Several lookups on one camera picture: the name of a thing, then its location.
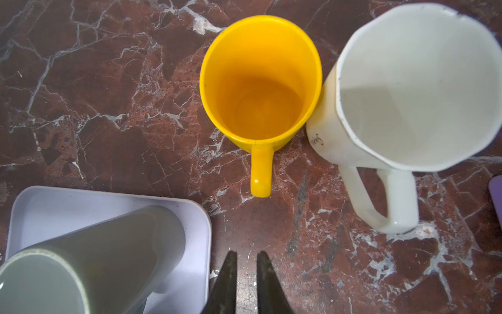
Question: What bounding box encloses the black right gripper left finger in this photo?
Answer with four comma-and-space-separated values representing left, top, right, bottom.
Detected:
201, 251, 237, 314

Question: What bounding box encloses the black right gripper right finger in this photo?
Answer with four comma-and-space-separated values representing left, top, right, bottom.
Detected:
256, 251, 293, 314

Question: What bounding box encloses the grey ceramic mug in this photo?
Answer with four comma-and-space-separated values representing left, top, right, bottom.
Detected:
1, 206, 186, 313

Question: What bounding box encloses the yellow ceramic mug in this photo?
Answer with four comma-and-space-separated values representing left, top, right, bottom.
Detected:
199, 15, 322, 198

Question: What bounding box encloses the white ceramic mug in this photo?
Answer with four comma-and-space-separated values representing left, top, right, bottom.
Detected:
306, 3, 501, 234

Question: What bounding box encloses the lavender plastic tray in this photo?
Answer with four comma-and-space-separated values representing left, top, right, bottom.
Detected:
1, 186, 212, 313

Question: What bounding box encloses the purple silicone spatula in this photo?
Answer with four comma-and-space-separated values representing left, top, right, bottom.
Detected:
488, 175, 502, 227

